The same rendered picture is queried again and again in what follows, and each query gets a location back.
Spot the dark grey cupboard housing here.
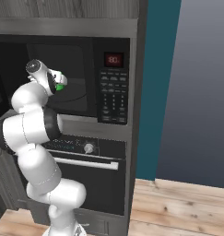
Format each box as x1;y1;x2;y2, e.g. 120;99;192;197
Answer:
126;0;149;236

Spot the silver oven knob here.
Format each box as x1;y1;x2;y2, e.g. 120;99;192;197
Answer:
83;142;96;155

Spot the black and steel microwave oven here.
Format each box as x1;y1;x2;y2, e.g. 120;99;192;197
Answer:
0;18;139;127

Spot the black oven door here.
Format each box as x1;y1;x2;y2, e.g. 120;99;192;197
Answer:
52;150;127;217

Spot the dark grey drawer front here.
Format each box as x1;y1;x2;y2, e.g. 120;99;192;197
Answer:
72;207;130;236

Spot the grey wood cupboard door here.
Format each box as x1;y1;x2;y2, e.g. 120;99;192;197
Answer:
0;0;141;19

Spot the dark grey panelled cupboard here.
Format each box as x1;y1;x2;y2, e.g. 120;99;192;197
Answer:
0;143;29;223

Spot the silver oven door handle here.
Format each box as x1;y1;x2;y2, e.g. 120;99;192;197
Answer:
53;156;120;171

